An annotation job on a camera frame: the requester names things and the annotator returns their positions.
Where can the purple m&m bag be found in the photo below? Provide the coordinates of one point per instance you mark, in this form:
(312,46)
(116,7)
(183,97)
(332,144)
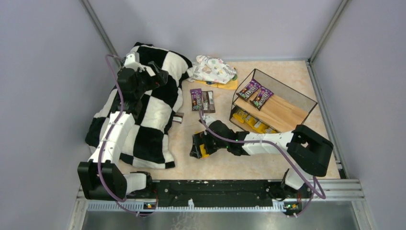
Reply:
(196,97)
(248,90)
(261,98)

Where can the yellow M&M bag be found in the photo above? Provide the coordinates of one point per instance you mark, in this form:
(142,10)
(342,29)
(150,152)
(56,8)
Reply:
(199,151)

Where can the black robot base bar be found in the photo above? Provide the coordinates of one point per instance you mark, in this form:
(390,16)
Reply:
(220,193)

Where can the yellow M&M bags lower shelf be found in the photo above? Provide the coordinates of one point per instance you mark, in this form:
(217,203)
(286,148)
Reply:
(245,118)

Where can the black wire wooden shelf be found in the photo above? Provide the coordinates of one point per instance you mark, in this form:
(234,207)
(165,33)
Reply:
(286,109)

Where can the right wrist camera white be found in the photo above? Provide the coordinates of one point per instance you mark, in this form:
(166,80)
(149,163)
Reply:
(208,120)

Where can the floral white cloth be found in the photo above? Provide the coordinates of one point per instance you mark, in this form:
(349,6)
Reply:
(211,69)

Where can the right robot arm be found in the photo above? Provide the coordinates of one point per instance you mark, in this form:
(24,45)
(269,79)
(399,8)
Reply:
(307,152)

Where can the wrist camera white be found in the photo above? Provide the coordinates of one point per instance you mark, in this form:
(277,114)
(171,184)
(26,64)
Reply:
(208,120)
(132,62)

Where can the black white checkered pillow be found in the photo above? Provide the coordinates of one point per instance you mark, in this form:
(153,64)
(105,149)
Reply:
(147,143)

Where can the purple M&M bag on shelf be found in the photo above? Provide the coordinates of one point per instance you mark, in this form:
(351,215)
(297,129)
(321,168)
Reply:
(248,90)

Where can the purple M&M bag on table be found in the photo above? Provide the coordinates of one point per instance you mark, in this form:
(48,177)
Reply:
(196,97)

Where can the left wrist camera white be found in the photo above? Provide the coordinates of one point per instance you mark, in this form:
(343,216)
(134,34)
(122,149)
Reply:
(132,62)

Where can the yellow cloth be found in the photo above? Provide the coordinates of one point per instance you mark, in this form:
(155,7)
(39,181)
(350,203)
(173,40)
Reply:
(231,85)

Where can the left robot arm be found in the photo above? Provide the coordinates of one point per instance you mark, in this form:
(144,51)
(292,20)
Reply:
(100,176)

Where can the white toothed rail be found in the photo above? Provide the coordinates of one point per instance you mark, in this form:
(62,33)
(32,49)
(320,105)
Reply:
(139,206)

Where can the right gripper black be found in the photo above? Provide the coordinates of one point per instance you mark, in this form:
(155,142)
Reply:
(207,143)

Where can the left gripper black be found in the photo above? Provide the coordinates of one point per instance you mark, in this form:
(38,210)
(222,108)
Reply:
(153,78)

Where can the brown M&M bag on table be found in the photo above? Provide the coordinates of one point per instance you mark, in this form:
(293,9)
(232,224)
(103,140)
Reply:
(208,102)

